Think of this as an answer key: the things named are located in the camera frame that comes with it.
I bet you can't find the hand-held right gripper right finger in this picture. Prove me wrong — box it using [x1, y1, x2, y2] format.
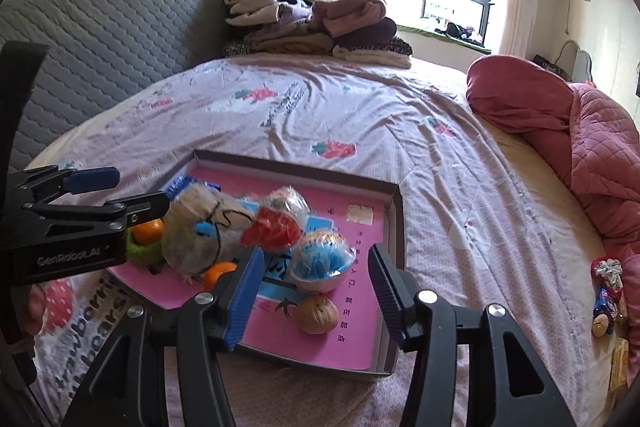
[367, 243, 576, 427]

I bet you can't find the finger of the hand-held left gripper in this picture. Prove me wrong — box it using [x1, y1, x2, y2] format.
[7, 166, 122, 208]
[14, 191, 172, 254]

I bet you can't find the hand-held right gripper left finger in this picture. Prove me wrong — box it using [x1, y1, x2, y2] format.
[62, 246, 266, 427]

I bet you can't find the orange tangerine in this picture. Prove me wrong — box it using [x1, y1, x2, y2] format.
[202, 261, 238, 292]
[131, 218, 166, 244]

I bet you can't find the small blue carton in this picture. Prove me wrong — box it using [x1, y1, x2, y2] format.
[167, 175, 201, 200]

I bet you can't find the green fuzzy ring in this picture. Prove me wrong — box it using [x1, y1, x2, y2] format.
[124, 227, 168, 265]

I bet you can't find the beige organza drawstring pouch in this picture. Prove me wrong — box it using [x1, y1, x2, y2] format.
[160, 184, 261, 278]

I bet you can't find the brown walnut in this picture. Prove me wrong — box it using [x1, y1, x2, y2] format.
[298, 294, 341, 335]

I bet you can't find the red and white egg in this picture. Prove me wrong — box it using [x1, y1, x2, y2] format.
[242, 186, 311, 253]

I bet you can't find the blue and white egg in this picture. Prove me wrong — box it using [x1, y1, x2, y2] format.
[290, 229, 357, 294]

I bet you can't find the pink box lid tray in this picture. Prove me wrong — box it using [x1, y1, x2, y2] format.
[102, 149, 406, 378]

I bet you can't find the pink and blue book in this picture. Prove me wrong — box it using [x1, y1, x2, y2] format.
[110, 164, 391, 370]

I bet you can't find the grey quilted headboard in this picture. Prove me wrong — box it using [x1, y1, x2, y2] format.
[0, 0, 231, 172]

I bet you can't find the small colourful doll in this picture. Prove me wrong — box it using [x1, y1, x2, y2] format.
[590, 257, 626, 338]

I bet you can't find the pile of folded clothes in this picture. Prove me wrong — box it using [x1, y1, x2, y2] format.
[220, 0, 413, 70]

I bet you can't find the yellow packet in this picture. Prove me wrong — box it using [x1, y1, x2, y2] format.
[607, 338, 631, 393]

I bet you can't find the pink quilted quilt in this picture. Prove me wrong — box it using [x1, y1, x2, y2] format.
[465, 54, 640, 288]

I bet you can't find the green window seat cushion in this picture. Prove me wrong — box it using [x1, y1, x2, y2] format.
[400, 24, 493, 55]

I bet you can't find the dark clothes heap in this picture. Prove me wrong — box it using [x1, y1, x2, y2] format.
[435, 22, 486, 45]

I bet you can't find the dark bag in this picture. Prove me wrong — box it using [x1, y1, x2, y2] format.
[532, 54, 571, 80]

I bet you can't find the white chair back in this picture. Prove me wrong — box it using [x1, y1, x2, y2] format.
[557, 39, 593, 82]

